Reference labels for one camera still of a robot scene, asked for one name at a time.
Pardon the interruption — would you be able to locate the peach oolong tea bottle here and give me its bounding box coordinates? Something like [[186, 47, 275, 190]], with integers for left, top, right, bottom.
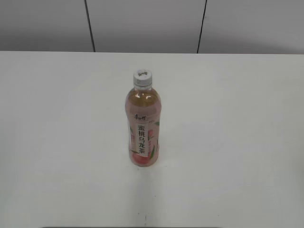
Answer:
[[125, 80, 162, 167]]

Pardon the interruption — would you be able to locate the white bottle cap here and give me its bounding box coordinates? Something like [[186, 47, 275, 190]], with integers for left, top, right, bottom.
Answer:
[[133, 68, 152, 87]]

